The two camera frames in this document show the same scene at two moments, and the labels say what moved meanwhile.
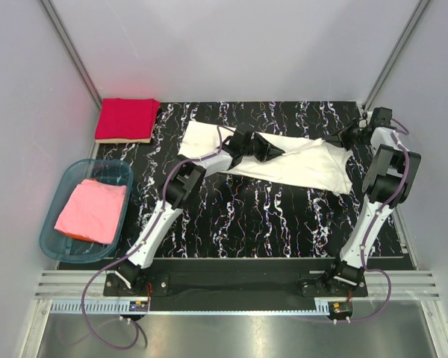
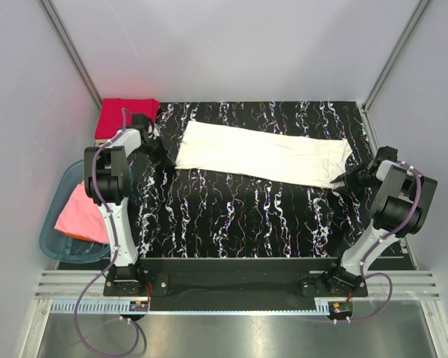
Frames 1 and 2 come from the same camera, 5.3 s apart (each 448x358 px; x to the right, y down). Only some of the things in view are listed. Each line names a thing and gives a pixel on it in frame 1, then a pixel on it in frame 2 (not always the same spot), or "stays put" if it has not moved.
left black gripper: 267,151 → 163,159
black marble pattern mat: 237,214 stays put
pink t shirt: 89,208 stays put
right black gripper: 340,138 → 348,177
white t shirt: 323,162 stays put
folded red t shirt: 123,118 stays put
